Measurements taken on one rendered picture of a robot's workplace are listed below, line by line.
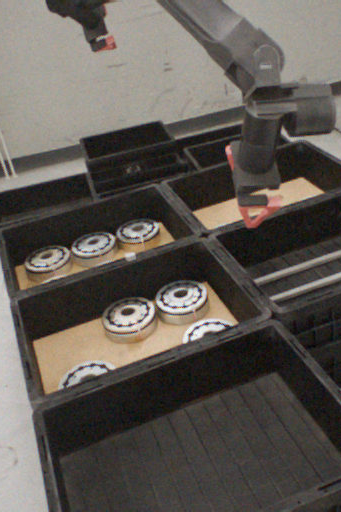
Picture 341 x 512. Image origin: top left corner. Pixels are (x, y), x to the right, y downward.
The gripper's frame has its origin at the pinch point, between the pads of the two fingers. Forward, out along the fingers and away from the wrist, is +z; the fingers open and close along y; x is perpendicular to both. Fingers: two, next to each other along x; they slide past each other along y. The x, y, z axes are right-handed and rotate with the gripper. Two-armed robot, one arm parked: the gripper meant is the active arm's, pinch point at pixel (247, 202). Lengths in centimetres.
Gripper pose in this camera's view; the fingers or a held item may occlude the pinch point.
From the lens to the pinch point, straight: 100.4
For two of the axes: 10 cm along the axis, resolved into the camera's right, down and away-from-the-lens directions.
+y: -0.9, -7.8, 6.3
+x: -10.0, 0.4, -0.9
